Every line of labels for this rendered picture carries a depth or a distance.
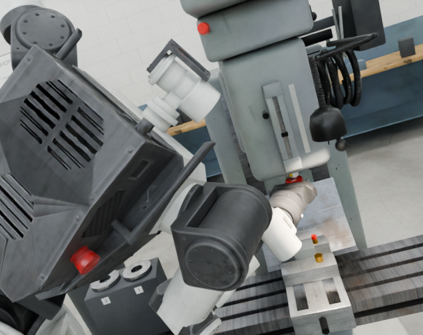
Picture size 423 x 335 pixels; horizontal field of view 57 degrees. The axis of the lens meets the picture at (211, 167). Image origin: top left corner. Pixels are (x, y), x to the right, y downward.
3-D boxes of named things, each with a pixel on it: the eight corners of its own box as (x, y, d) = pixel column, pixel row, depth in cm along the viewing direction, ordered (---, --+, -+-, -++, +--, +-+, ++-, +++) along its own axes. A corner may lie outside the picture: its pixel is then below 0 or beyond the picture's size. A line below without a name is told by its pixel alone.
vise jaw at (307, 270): (340, 276, 105) (336, 263, 104) (285, 287, 107) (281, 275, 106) (335, 263, 110) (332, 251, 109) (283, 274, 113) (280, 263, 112)
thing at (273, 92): (302, 167, 91) (280, 81, 85) (286, 172, 92) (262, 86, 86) (299, 162, 95) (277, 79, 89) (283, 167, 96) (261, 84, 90)
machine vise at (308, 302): (357, 328, 96) (348, 292, 92) (296, 339, 98) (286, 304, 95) (328, 252, 128) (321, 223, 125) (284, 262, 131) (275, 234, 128)
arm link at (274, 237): (284, 190, 92) (271, 214, 82) (312, 225, 92) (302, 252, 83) (249, 211, 98) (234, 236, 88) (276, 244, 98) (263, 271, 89)
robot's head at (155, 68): (179, 114, 65) (209, 81, 62) (137, 80, 62) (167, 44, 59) (183, 102, 70) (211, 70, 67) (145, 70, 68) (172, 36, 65)
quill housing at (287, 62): (336, 164, 95) (306, 32, 85) (254, 187, 98) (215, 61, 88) (319, 143, 113) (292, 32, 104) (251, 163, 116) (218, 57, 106)
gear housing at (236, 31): (317, 28, 82) (306, -21, 79) (207, 64, 85) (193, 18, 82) (293, 30, 114) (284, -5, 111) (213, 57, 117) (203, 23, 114)
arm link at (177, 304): (173, 371, 72) (220, 306, 59) (131, 316, 77) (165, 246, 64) (213, 335, 80) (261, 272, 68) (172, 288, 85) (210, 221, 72)
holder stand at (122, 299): (177, 328, 116) (154, 273, 111) (108, 351, 117) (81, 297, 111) (177, 304, 128) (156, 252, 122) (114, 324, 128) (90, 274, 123)
